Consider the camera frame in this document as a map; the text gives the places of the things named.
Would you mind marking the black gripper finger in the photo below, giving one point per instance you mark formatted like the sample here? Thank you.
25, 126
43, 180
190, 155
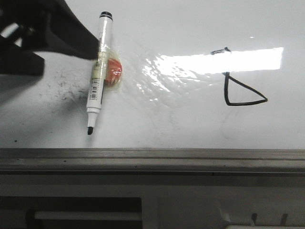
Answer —
46, 26
14, 61

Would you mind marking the grey plastic tray under whiteboard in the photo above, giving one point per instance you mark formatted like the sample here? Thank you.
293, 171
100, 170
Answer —
157, 201

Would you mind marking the white whiteboard marker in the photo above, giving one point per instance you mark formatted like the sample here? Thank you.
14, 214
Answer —
99, 70

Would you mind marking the red magnet taped to marker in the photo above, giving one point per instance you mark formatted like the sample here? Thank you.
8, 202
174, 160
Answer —
114, 71

